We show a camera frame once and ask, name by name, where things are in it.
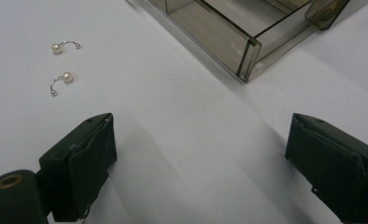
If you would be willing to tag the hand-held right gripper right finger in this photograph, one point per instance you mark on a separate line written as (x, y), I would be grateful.
(334, 168)

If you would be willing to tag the pearl hook earring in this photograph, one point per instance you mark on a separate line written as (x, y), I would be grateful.
(57, 48)
(67, 77)

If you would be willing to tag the smoky clear acrylic drawer box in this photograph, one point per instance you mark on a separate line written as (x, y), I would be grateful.
(235, 34)

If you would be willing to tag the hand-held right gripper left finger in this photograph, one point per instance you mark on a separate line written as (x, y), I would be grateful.
(76, 168)

